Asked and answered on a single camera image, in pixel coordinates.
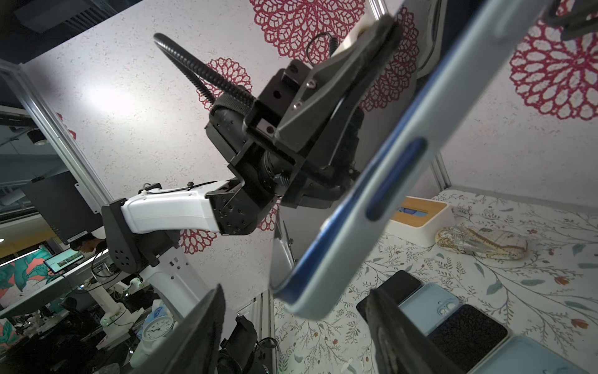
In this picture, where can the black phone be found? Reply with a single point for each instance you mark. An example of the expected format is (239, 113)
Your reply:
(468, 336)
(402, 159)

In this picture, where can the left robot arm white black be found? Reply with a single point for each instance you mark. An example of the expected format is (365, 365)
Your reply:
(144, 229)

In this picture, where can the grey wall shelf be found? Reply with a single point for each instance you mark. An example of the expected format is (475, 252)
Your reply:
(576, 22)

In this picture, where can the light blue phone case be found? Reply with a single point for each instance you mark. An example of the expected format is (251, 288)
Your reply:
(522, 355)
(428, 307)

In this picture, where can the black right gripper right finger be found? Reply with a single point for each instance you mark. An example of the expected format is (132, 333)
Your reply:
(399, 346)

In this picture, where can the white box with wooden top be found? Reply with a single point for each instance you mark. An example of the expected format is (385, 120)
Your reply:
(418, 221)

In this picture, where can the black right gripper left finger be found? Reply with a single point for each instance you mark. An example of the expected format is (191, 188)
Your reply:
(193, 346)

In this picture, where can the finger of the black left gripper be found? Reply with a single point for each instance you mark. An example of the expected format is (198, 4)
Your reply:
(341, 83)

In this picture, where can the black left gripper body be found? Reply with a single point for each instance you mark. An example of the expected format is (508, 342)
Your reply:
(307, 150)

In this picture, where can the round white dial timer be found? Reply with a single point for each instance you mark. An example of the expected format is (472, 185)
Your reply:
(158, 328)

